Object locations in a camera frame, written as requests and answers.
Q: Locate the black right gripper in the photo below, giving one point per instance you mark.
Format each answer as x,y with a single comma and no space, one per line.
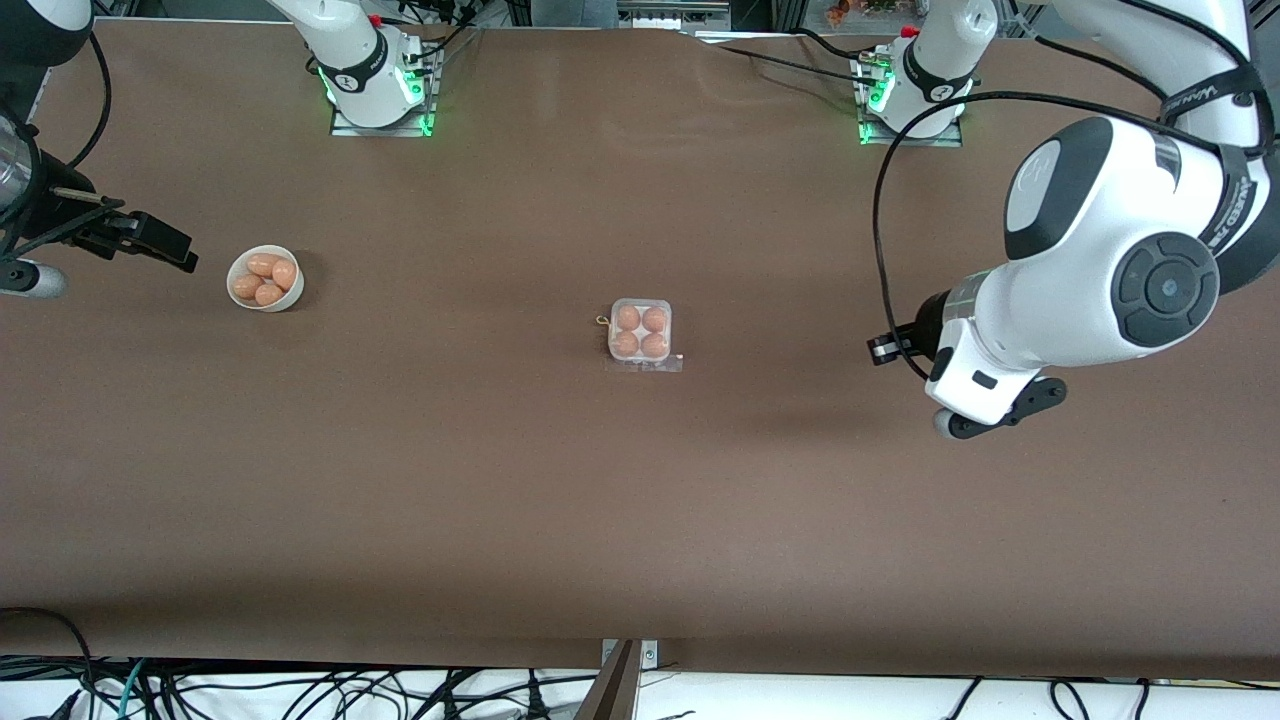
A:
52,213

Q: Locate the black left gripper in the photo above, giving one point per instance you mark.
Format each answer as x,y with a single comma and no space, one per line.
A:
932,318

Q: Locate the clear plastic egg box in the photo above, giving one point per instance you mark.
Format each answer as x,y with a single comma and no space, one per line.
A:
641,365

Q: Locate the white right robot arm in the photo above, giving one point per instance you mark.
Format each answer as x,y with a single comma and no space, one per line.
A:
350,45

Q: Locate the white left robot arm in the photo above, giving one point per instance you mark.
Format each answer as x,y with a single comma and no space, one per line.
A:
1100,250

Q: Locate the white round bowl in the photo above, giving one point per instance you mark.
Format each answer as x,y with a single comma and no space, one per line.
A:
293,297

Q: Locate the orange background object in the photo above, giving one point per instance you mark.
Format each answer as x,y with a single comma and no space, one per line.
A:
838,12

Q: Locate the dark slanted beam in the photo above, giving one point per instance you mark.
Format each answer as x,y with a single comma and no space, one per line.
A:
612,690

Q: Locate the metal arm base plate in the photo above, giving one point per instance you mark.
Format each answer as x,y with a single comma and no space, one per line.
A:
420,125
880,135

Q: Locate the metal table edge bracket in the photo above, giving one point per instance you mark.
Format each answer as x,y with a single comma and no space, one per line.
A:
649,654

